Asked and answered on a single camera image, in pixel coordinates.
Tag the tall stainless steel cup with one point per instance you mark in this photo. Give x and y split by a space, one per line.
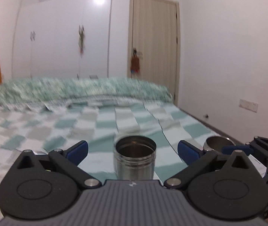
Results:
135 160

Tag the red hanging door ornament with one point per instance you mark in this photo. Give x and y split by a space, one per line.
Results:
135 63

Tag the small stainless steel cup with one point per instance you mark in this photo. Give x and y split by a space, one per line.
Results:
215 143

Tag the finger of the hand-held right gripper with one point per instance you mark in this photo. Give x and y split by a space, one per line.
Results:
237 149

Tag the beige door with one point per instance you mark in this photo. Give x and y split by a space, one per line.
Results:
154 47

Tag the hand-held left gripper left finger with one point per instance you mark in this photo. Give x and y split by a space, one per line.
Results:
79 151

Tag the green checkered blanket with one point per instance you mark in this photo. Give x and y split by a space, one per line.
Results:
61 127

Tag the white wall socket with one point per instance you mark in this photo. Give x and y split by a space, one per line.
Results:
248 104

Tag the hanging wardrobe ornament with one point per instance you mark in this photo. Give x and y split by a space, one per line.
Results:
81 37

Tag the green patterned quilt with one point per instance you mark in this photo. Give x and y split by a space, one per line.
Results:
82 88

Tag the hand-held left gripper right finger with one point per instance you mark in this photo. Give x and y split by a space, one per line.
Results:
187 152

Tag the white wardrobe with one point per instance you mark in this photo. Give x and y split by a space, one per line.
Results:
58 28

